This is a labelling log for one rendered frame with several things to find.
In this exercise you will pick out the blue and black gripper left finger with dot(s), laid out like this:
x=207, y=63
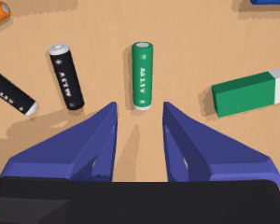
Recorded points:
x=71, y=153

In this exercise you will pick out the black aa battery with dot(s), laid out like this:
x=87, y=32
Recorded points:
x=66, y=74
x=16, y=97

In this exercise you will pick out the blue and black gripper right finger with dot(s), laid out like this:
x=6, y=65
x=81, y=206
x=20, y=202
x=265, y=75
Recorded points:
x=209, y=154

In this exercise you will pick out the green aa battery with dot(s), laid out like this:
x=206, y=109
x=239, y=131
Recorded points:
x=142, y=53

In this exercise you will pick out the white and green eraser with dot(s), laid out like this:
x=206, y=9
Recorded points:
x=246, y=93

